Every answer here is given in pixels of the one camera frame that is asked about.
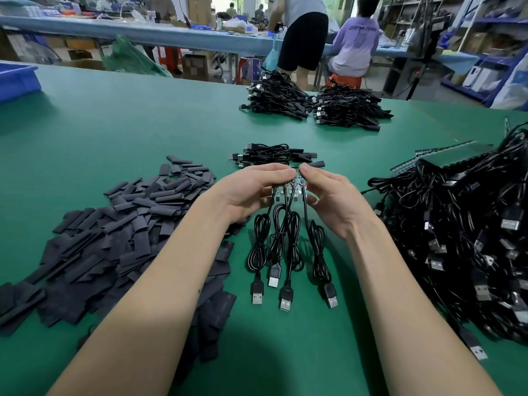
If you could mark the person's right hand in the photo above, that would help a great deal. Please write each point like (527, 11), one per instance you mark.
(336, 202)

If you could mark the person's left hand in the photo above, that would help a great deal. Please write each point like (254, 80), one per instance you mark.
(243, 189)

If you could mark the person's left forearm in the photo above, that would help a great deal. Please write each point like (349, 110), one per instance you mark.
(136, 313)

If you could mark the blue plastic bin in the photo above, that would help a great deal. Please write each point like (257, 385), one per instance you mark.
(16, 81)

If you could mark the long blue work table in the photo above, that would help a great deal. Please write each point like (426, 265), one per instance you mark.
(124, 30)

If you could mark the green plastic bag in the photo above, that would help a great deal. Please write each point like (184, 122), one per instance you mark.
(136, 60)

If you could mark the small upright cardboard box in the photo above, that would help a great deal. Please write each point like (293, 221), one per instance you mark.
(195, 67)

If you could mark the orange plastic stool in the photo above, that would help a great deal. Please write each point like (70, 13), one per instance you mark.
(345, 81)

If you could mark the person's right forearm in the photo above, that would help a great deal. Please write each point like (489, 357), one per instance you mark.
(425, 321)

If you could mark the blue metal shelving rack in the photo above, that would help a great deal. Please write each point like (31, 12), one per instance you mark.
(499, 28)

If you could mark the black tripod stand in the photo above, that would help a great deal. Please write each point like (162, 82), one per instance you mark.
(425, 33)

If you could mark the green circuit board panel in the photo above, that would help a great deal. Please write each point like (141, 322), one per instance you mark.
(454, 154)

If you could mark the pile of black sleeve strips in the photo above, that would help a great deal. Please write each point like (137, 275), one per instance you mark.
(107, 243)

